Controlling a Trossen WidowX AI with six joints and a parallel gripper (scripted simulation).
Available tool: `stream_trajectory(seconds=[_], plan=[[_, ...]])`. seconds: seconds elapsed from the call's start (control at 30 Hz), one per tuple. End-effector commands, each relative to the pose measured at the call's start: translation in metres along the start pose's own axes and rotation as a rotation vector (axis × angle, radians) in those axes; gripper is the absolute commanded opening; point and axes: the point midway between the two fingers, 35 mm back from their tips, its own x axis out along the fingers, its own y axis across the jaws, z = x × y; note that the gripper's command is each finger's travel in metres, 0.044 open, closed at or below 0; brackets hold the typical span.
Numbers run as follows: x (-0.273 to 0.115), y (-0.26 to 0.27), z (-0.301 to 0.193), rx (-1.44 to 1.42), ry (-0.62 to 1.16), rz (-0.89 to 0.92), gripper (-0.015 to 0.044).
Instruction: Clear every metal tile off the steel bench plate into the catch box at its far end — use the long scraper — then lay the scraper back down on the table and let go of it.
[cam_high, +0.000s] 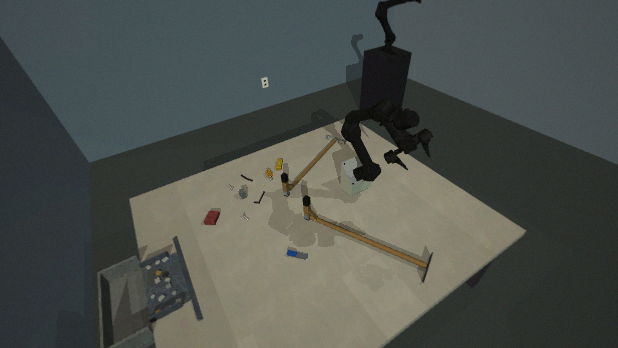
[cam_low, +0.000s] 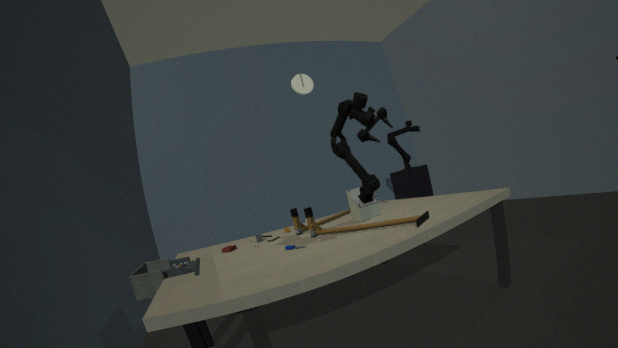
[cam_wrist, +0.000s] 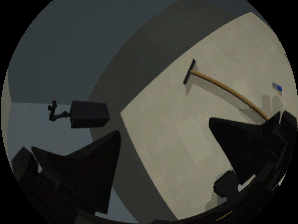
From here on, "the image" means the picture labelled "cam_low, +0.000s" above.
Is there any red rectangular block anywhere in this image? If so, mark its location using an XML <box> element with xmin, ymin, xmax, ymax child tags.
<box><xmin>222</xmin><ymin>245</ymin><xmax>237</xmax><ymax>253</ymax></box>

